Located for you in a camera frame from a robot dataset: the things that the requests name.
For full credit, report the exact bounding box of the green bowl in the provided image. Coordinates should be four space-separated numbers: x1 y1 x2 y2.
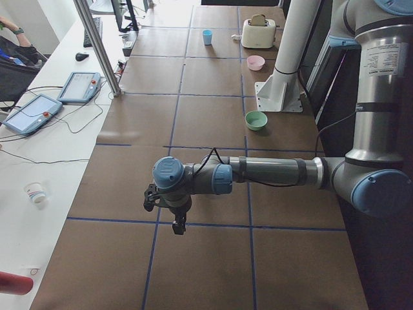
245 110 268 131

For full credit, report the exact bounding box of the black computer mouse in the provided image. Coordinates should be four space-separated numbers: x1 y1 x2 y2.
75 52 89 62

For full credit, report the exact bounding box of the pink bowl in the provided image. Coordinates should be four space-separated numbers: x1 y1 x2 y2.
247 55 265 71

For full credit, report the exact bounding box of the toast slice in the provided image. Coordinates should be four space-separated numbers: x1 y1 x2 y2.
250 14 266 26

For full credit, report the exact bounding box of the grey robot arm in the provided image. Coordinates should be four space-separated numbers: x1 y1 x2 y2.
143 1 412 234

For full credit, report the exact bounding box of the lower teach pendant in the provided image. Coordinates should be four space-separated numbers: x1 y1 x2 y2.
3 94 63 135

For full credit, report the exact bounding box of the white pedestal column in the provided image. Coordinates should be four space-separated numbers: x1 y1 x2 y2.
255 0 321 113

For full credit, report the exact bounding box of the black monitor stand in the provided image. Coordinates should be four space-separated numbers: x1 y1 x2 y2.
111 0 139 33

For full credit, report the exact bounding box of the black keyboard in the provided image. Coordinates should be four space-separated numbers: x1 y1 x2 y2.
83 17 103 48

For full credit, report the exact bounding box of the teach pendant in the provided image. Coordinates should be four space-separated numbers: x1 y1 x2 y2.
57 72 101 104
3 94 63 135

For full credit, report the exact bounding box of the upper teach pendant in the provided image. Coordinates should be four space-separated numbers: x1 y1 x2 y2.
57 72 101 104

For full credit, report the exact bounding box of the red cylinder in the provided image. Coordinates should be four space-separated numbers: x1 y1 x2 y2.
0 272 34 295

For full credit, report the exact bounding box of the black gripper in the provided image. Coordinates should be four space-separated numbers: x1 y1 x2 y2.
169 203 192 235

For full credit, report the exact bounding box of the aluminium frame post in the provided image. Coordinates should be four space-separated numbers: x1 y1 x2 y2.
74 0 121 98

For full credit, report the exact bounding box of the cream toaster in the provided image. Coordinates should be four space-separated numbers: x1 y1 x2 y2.
241 19 276 48

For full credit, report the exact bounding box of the white paper cup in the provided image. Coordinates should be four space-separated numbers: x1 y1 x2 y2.
24 182 46 203

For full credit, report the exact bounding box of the seated person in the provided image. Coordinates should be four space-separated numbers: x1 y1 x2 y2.
1 16 41 103

